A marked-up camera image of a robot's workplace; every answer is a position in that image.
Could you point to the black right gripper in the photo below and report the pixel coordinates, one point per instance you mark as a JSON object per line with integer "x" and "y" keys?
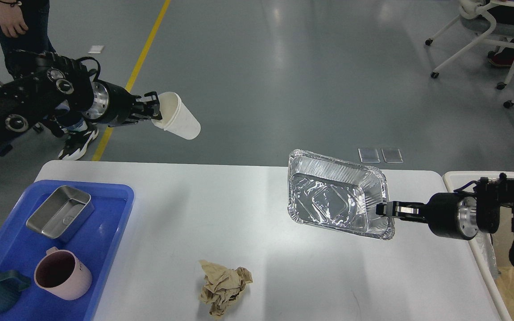
{"x": 448, "y": 215}

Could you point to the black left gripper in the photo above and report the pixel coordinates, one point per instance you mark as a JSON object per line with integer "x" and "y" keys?
{"x": 115, "y": 106}

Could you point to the white paper cup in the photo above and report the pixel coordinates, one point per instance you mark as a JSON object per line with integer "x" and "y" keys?
{"x": 176, "y": 118}

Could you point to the aluminium foil tray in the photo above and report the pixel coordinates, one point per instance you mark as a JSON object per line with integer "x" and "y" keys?
{"x": 331, "y": 193}

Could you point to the stainless steel rectangular container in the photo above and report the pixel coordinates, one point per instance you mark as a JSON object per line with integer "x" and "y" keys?
{"x": 62, "y": 214}

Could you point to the pink mug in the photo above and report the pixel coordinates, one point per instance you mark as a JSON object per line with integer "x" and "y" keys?
{"x": 61, "y": 273}

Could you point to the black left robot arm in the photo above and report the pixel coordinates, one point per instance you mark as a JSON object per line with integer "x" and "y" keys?
{"x": 29, "y": 100}

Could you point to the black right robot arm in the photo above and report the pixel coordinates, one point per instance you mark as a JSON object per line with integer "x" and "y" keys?
{"x": 491, "y": 194}

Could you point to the floor outlet plate right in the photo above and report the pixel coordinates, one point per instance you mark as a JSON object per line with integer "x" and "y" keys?
{"x": 392, "y": 155}

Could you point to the floor outlet plate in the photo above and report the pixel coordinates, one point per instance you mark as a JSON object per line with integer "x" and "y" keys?
{"x": 369, "y": 155}
{"x": 392, "y": 155}

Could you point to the floor outlet plate left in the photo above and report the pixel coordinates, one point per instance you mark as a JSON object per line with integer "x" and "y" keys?
{"x": 369, "y": 155}

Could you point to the plastic bag in bin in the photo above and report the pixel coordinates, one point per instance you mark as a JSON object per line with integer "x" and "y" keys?
{"x": 485, "y": 245}

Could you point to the white plastic bin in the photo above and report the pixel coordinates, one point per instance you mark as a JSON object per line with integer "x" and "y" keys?
{"x": 502, "y": 241}

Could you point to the person in dark jeans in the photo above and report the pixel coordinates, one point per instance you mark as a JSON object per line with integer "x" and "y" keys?
{"x": 24, "y": 26}

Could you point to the blue plastic tray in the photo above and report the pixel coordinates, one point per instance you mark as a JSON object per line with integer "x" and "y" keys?
{"x": 95, "y": 243}

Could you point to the crumpled brown paper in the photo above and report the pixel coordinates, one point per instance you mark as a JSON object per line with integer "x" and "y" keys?
{"x": 222, "y": 287}

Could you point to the grey office chair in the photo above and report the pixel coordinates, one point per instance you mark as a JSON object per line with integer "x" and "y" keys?
{"x": 474, "y": 16}

